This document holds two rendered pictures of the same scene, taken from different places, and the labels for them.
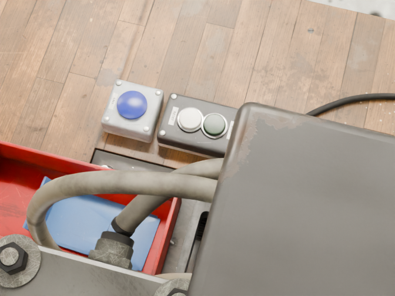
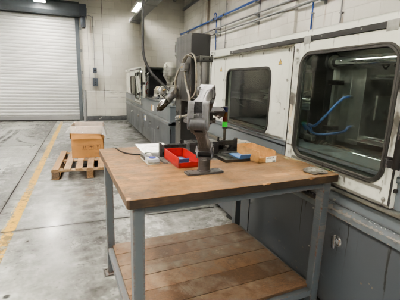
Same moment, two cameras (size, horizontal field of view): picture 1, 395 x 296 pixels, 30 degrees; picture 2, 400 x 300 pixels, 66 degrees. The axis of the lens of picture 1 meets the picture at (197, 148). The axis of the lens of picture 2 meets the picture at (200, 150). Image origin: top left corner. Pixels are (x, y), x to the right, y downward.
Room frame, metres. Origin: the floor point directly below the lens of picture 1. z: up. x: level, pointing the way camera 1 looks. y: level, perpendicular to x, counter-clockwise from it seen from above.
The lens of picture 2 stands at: (1.28, 1.55, 1.35)
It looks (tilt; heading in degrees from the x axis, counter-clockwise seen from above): 12 degrees down; 230
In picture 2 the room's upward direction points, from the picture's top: 2 degrees clockwise
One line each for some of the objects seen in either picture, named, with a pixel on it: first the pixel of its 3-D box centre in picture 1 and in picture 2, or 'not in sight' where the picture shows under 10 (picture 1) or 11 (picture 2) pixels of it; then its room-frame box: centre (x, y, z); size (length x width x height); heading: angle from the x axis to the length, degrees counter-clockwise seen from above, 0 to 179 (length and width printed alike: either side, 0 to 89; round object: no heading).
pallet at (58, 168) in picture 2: not in sight; (91, 162); (-0.41, -3.16, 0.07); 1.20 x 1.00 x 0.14; 68
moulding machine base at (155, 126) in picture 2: not in sight; (159, 116); (-2.84, -5.03, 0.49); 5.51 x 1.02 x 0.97; 71
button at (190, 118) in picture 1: (190, 120); not in sight; (0.39, 0.01, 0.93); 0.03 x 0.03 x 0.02
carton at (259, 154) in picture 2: not in sight; (255, 153); (-0.20, 0.32, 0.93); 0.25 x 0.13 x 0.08; 75
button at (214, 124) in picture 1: (214, 126); not in sight; (0.38, -0.02, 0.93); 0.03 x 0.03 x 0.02
